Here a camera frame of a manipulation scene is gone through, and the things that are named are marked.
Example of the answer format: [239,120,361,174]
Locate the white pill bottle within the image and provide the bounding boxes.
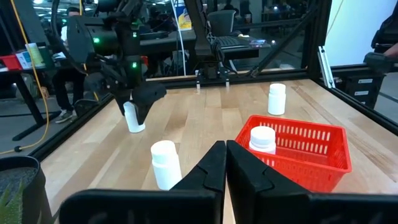
[123,101,146,134]
[248,126,277,156]
[150,139,183,191]
[267,83,287,116]

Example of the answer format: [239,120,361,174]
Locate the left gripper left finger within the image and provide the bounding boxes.
[58,140,227,224]

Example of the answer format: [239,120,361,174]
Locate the black desk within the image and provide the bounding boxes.
[139,29,272,77]

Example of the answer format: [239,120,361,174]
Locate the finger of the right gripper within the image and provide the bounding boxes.
[114,91,133,117]
[132,82,167,125]

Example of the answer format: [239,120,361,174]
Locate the black side table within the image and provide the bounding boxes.
[0,46,109,141]

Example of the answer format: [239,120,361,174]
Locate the white cord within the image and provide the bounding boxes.
[169,0,187,77]

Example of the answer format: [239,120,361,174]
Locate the red bin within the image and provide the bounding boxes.
[0,54,23,72]

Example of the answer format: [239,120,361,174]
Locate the pale green container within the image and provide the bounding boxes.
[25,42,45,68]

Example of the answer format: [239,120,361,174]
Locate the grey office chair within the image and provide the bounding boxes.
[206,9,238,37]

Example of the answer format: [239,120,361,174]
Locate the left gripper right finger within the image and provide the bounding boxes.
[226,139,398,224]

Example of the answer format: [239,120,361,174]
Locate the black case white labels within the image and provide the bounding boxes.
[335,73,385,108]

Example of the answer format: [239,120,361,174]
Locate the black aluminium table frame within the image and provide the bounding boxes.
[29,0,398,161]

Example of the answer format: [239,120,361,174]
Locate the red plastic basket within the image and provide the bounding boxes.
[234,114,353,194]

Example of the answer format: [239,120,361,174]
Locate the white and blue box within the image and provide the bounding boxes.
[15,50,32,70]

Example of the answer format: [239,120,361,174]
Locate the clear plastic bag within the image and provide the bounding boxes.
[248,39,269,48]

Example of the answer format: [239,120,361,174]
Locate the yellow and blue banner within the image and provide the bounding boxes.
[173,0,193,31]

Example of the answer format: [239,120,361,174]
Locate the dark green container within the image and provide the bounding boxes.
[39,45,53,65]

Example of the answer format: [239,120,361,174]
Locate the black laptop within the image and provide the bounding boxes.
[213,35,251,49]

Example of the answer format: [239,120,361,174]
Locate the silver metal bar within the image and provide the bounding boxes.
[317,45,336,90]

